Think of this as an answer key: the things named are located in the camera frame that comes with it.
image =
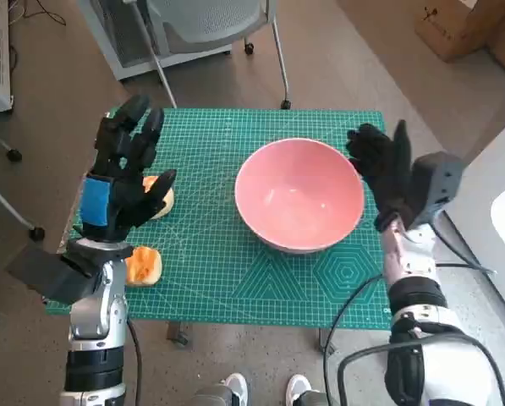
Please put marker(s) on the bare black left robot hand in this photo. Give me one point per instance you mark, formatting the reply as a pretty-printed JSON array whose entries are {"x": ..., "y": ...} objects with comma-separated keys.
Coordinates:
[{"x": 127, "y": 203}]

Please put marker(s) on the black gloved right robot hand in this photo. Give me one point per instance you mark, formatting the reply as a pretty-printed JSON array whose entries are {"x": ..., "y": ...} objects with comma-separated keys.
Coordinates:
[{"x": 389, "y": 177}]

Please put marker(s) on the round toy bread bun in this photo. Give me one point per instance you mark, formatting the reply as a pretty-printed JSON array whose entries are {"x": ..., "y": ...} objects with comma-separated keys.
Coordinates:
[{"x": 167, "y": 205}]

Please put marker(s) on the ridged toy bread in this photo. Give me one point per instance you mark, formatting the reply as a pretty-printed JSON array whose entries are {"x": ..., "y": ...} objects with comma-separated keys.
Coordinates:
[{"x": 146, "y": 266}]

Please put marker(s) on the pink bowl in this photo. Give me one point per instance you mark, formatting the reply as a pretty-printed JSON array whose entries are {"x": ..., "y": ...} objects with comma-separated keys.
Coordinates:
[{"x": 298, "y": 194}]

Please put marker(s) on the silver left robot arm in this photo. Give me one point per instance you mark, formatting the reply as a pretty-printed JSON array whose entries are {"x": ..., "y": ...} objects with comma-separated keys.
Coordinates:
[{"x": 95, "y": 313}]

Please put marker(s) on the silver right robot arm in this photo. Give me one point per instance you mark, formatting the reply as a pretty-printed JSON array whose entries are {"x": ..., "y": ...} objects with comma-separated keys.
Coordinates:
[{"x": 417, "y": 292}]

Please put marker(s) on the green cutting mat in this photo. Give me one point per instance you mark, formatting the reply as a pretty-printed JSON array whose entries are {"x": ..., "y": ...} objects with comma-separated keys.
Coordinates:
[{"x": 210, "y": 220}]

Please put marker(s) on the chair legs with black casters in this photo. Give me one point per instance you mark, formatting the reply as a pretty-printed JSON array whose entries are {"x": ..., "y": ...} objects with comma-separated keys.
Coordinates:
[{"x": 36, "y": 233}]

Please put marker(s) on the white desk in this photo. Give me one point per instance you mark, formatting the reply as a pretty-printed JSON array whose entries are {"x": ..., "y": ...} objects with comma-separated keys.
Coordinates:
[{"x": 501, "y": 160}]

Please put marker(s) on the grey table leg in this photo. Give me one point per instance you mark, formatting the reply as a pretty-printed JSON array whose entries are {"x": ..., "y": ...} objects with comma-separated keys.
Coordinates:
[
  {"x": 328, "y": 342},
  {"x": 178, "y": 334}
]

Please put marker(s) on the printed cardboard box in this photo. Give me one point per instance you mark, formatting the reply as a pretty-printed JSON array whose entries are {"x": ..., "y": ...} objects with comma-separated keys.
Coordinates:
[{"x": 455, "y": 29}]

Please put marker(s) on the grey mesh chair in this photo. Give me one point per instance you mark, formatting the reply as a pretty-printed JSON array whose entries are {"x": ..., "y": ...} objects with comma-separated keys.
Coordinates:
[{"x": 210, "y": 21}]

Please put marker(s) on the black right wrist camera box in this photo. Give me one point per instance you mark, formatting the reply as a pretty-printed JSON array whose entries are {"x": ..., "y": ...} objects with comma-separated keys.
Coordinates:
[{"x": 436, "y": 186}]

